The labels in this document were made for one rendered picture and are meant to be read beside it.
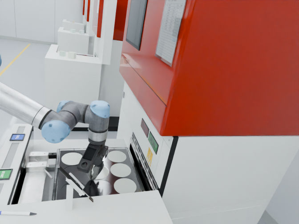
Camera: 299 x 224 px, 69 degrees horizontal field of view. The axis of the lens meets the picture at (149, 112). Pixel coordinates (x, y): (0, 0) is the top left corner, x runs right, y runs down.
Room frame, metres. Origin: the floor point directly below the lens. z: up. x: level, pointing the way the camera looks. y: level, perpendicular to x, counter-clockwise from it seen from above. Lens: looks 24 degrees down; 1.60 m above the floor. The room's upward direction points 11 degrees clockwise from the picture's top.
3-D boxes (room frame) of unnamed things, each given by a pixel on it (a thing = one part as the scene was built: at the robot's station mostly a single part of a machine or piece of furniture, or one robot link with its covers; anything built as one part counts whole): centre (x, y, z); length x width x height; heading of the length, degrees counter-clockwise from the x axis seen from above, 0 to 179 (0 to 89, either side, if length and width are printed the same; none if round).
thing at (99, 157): (0.76, 0.19, 1.05); 0.09 x 0.08 x 0.12; 173
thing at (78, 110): (0.73, 0.29, 1.21); 0.11 x 0.11 x 0.08; 1
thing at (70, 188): (0.53, 0.19, 1.03); 0.06 x 0.04 x 0.13; 112
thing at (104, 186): (0.80, 0.18, 0.90); 0.34 x 0.34 x 0.01; 22
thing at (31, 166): (0.75, 0.45, 0.89); 0.08 x 0.03 x 0.03; 112
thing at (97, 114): (0.75, 0.19, 1.21); 0.09 x 0.08 x 0.11; 91
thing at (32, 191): (0.68, 0.42, 0.87); 0.36 x 0.08 x 0.03; 22
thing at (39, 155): (0.83, 0.48, 0.89); 0.08 x 0.03 x 0.03; 112
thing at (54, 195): (0.73, 0.35, 0.90); 0.38 x 0.01 x 0.01; 22
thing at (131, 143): (0.89, -0.01, 0.89); 0.44 x 0.02 x 0.10; 22
